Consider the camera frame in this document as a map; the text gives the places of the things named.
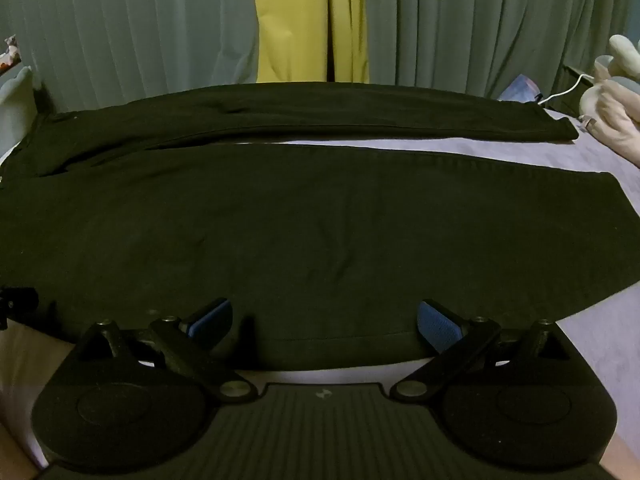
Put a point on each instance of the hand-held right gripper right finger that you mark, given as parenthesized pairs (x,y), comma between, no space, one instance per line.
(436,321)

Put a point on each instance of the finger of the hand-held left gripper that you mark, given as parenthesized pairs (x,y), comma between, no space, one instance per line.
(20,305)

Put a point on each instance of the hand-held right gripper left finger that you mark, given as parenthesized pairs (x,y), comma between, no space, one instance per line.
(212,321)

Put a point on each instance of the black pants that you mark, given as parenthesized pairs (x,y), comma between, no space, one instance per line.
(300,235)

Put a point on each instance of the pale blue pillow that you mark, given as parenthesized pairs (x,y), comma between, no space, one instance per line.
(15,115)

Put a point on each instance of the bed with lavender sheet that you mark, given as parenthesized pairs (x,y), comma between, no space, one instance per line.
(600,160)

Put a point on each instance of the small white orange figurine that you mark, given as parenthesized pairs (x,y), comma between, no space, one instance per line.
(10,52)

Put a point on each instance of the cream plush toy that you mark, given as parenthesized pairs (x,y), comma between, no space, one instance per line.
(617,110)

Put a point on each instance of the grey-green curtain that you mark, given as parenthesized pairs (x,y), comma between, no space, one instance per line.
(475,20)
(130,25)

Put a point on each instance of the yellow curtain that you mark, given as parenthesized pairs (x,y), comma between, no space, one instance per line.
(349,20)
(287,25)

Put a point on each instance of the pale green plush toy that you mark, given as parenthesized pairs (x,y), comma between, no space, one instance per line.
(622,55)

